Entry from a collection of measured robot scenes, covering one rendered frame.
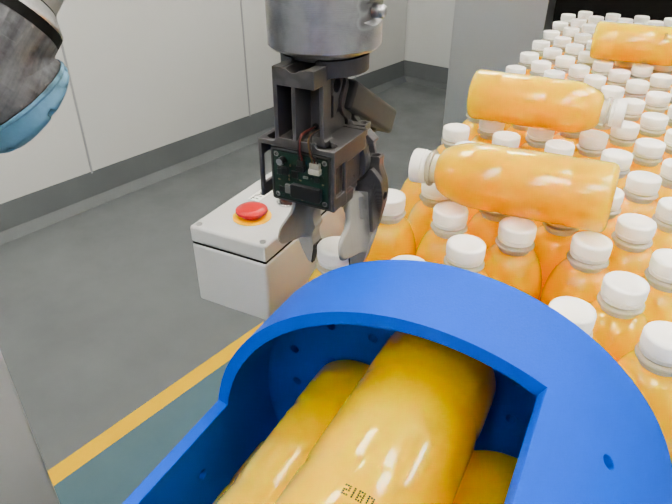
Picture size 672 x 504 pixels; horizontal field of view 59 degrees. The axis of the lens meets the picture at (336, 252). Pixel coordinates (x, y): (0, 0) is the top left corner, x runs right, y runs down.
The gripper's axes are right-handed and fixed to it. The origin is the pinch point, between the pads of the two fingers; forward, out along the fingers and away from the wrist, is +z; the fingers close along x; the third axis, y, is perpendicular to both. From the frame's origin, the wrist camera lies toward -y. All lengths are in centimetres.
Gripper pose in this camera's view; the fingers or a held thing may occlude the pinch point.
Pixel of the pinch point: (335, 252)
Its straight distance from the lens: 59.0
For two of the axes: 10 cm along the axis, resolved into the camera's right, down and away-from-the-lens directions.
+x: 8.9, 2.5, -3.9
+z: 0.0, 8.5, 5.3
